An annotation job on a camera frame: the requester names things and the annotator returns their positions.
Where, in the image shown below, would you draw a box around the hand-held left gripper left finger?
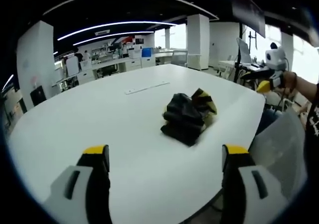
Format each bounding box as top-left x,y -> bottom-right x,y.
42,144 -> 112,224

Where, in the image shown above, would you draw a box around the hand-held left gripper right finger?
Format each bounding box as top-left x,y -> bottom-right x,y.
220,144 -> 288,224

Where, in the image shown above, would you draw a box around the black and yellow garment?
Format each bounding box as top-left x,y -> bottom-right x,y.
159,87 -> 218,148

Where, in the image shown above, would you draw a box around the person's right hand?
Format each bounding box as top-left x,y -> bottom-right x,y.
282,70 -> 299,90

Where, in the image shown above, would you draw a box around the white side desk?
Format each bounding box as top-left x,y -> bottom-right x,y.
218,60 -> 265,80

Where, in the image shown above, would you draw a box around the black monitor stand pole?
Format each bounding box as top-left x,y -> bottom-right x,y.
233,22 -> 258,83

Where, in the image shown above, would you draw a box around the computer monitor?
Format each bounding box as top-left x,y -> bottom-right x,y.
236,37 -> 253,64

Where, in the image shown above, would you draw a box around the person's blue trousers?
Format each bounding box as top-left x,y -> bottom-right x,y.
256,106 -> 284,135

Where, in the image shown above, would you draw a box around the white mesh office chair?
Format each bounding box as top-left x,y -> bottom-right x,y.
252,111 -> 309,201

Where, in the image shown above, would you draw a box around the person's black printed shirt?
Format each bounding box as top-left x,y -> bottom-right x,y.
304,83 -> 319,138

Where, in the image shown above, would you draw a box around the black hanging ceiling sign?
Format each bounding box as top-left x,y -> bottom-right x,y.
231,0 -> 267,38

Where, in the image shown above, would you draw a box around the black bin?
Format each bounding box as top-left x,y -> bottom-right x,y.
30,86 -> 47,107

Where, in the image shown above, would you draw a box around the blue storage box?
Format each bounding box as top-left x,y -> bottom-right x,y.
141,47 -> 154,59

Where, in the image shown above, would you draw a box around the white rolling board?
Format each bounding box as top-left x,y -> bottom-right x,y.
65,56 -> 81,77

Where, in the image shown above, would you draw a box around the black office chair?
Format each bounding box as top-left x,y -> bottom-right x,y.
99,64 -> 118,77

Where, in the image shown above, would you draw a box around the white drawer cabinet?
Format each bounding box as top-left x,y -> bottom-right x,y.
124,58 -> 143,72

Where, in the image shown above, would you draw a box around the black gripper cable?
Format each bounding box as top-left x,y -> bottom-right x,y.
278,86 -> 288,112

